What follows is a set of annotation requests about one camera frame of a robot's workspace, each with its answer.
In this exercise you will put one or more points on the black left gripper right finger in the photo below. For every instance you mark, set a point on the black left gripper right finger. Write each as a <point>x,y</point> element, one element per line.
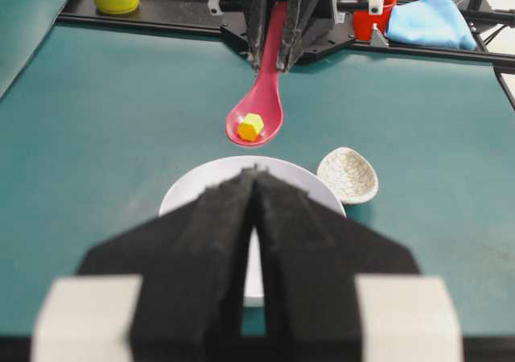
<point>336,290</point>

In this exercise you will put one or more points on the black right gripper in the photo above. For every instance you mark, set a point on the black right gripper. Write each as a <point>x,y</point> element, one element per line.
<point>306,21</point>

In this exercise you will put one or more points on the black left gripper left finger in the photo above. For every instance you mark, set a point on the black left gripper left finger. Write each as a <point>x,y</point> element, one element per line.
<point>163,291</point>

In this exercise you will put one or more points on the pink plastic spoon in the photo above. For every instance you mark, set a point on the pink plastic spoon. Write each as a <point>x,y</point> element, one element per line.
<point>264,97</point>

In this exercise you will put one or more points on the yellow hexagonal prism block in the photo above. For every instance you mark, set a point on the yellow hexagonal prism block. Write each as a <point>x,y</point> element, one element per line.
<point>250,127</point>

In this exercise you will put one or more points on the red plastic cup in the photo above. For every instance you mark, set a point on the red plastic cup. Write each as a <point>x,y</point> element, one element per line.
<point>363,21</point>

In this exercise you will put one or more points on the small crackle-glaze ceramic dish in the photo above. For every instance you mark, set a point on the small crackle-glaze ceramic dish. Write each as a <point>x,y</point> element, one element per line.
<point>349,176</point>

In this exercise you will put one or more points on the blue cloth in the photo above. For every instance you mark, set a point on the blue cloth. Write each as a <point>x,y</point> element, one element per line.
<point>430,23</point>

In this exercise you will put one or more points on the black aluminium frame rail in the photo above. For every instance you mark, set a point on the black aluminium frame rail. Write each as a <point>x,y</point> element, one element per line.
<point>191,17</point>

